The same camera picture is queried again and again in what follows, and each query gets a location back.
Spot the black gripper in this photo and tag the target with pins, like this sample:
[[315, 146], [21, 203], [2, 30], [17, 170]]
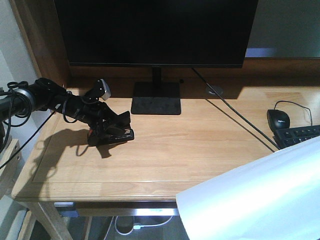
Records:
[[95, 115]]

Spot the black stapler orange button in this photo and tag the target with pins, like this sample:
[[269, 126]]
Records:
[[119, 135]]

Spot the white paper stack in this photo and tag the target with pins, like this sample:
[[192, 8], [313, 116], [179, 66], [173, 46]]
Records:
[[276, 197]]

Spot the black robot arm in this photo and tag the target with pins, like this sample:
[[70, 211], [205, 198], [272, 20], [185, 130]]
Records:
[[22, 98]]

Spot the wooden desk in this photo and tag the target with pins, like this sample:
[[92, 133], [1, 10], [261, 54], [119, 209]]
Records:
[[169, 153]]

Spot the black computer monitor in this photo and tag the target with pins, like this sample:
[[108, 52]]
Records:
[[156, 34]]

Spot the black computer mouse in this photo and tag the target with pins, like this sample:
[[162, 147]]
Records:
[[277, 119]]

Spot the black keyboard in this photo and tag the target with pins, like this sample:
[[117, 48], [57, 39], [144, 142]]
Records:
[[291, 136]]

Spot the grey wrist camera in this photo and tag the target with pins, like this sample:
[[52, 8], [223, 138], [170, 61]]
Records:
[[104, 91]]

